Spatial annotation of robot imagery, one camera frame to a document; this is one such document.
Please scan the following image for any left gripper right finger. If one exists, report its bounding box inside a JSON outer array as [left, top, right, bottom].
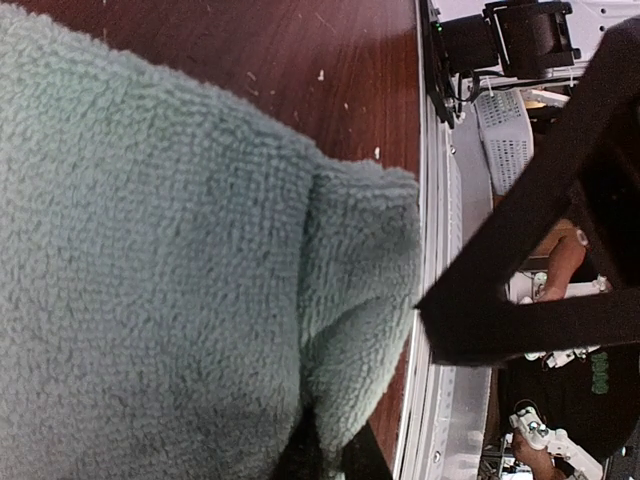
[[341, 422, 393, 480]]

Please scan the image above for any person hand in background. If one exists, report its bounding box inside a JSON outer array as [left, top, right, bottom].
[[538, 230, 586, 302]]

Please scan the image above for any front aluminium rail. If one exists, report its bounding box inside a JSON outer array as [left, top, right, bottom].
[[393, 1, 491, 479]]

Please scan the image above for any white perforated basket background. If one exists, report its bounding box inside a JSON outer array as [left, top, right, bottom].
[[474, 90, 534, 196]]

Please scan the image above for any green towel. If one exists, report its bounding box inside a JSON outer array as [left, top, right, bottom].
[[1, 4, 422, 479]]

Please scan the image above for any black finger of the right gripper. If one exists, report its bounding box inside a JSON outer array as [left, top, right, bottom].
[[440, 17, 639, 366]]

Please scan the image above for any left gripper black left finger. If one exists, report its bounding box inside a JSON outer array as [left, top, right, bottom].
[[270, 407, 324, 480]]

